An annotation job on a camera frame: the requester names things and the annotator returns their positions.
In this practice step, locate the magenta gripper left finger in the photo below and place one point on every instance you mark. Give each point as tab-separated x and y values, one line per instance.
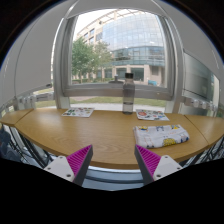
73	167

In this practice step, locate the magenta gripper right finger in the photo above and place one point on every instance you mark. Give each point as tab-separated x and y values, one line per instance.
154	167

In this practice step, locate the white patterned folded towel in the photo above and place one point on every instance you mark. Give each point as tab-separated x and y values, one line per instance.
160	136

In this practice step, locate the right colourful sticker sheet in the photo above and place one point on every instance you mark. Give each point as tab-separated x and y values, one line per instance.
151	115

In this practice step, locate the colourful sticker sheet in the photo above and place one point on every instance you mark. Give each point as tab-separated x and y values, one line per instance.
79	112
151	115

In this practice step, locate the left colourful sticker sheet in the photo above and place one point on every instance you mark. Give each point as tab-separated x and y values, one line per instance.
79	112

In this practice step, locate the clear plastic water bottle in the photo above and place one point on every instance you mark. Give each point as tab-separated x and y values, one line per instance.
128	94

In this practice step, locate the grey window frame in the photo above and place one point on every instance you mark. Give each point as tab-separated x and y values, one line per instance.
95	49

